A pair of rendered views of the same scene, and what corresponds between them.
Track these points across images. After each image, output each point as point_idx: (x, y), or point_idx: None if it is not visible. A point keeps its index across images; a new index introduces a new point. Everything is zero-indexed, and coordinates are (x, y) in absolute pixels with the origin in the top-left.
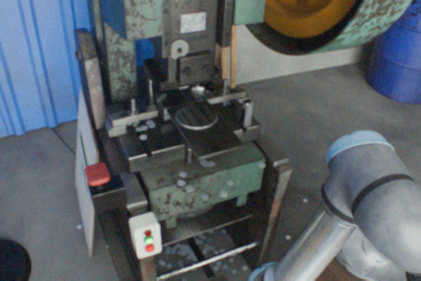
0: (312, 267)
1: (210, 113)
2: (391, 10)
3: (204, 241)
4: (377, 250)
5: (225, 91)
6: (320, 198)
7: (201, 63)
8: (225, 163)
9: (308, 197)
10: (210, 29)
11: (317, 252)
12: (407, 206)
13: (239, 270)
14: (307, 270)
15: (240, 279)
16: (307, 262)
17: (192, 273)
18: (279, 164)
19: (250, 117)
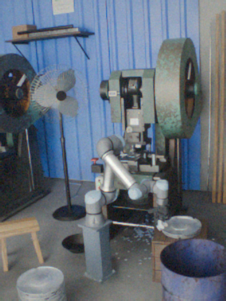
0: (104, 173)
1: (138, 154)
2: (173, 115)
3: (150, 232)
4: (177, 225)
5: (155, 153)
6: (222, 242)
7: (135, 135)
8: (138, 173)
9: (216, 239)
10: (140, 125)
11: (104, 166)
12: (100, 140)
13: (151, 244)
14: (103, 174)
15: (148, 246)
16: (103, 171)
17: (133, 238)
18: (155, 179)
19: (154, 161)
